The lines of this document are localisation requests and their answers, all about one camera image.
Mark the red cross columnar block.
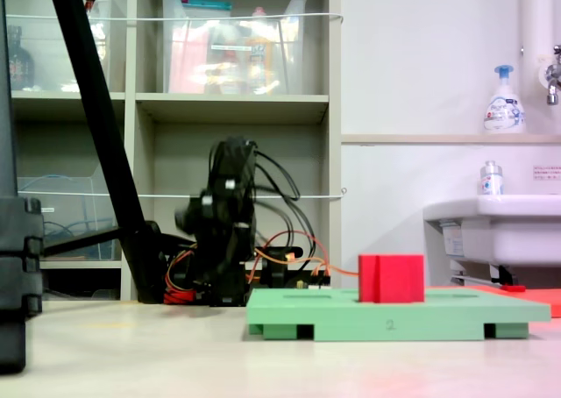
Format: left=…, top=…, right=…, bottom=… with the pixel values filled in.
left=358, top=252, right=425, bottom=304

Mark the green shape-hole board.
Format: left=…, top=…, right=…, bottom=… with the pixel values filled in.
left=245, top=288, right=551, bottom=342

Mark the beige shelf unit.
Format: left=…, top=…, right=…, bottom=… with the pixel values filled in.
left=0, top=0, right=343, bottom=302

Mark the black tripod brace bar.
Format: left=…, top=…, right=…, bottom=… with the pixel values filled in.
left=42, top=225, right=123, bottom=258

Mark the green-terminal circuit board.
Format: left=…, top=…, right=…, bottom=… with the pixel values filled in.
left=296, top=277, right=333, bottom=291

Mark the black tripod leg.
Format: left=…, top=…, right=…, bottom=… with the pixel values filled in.
left=45, top=0, right=167, bottom=305
left=0, top=0, right=19, bottom=197

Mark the notched black stack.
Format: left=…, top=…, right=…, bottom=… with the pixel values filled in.
left=0, top=195, right=45, bottom=375

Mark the large clear plastic bin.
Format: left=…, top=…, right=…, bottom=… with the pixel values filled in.
left=160, top=0, right=308, bottom=96

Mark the dark round bottle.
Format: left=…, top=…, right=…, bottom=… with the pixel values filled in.
left=6, top=25, right=36, bottom=91

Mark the small clear bottle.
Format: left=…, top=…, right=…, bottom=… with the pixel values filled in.
left=479, top=160, right=505, bottom=196

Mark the white sink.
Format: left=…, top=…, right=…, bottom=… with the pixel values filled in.
left=423, top=195, right=561, bottom=268

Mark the white pump soap bottle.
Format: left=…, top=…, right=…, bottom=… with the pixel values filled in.
left=483, top=64, right=527, bottom=135

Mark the metal faucet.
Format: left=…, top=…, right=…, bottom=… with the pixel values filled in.
left=537, top=45, right=561, bottom=106

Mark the black servo cable bundle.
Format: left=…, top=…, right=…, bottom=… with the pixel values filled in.
left=252, top=150, right=317, bottom=259

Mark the clear bin with cables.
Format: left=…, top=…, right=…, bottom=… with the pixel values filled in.
left=17, top=176, right=122, bottom=261

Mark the long orange wire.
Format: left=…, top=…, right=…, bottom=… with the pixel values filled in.
left=258, top=231, right=360, bottom=290

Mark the black sink bracket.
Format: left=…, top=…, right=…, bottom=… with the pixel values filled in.
left=489, top=264, right=515, bottom=286

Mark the pink wall label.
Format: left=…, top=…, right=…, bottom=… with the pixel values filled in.
left=532, top=165, right=561, bottom=181

